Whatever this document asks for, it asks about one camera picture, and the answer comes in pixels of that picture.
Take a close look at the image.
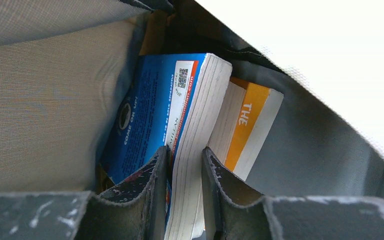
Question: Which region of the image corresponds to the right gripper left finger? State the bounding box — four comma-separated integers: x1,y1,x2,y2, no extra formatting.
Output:
0,146,168,240

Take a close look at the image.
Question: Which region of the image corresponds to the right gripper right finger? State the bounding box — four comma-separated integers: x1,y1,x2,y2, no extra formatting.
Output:
201,147,384,240

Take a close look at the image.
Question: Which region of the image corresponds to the orange green book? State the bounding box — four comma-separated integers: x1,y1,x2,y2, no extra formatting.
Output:
191,77,285,239

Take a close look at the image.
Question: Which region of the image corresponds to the blue book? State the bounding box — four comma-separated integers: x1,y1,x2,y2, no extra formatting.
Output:
99,53,232,240

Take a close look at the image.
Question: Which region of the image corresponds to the cream canvas backpack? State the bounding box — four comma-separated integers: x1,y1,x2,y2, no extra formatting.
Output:
0,0,384,199

